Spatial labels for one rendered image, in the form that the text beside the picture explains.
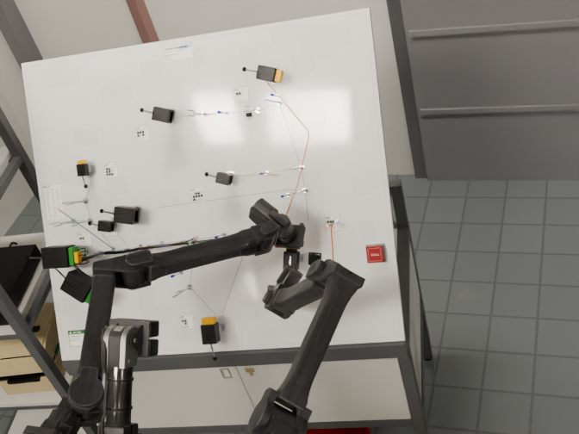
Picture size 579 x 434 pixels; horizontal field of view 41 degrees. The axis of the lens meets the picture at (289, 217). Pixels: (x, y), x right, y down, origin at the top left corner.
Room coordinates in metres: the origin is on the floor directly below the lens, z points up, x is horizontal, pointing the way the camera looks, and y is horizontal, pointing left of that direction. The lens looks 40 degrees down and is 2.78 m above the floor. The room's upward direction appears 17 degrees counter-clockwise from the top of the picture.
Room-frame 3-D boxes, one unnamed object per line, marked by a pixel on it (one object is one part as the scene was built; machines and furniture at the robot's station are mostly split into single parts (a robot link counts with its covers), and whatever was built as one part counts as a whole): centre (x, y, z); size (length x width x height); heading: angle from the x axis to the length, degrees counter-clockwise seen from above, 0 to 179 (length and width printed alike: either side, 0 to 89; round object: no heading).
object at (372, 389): (1.69, 0.06, 0.60); 0.55 x 0.03 x 0.39; 72
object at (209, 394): (1.86, 0.58, 0.60); 0.55 x 0.02 x 0.39; 72
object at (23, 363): (2.15, 1.06, 0.76); 0.30 x 0.21 x 0.20; 166
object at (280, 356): (1.76, 0.33, 0.83); 1.18 x 0.05 x 0.06; 72
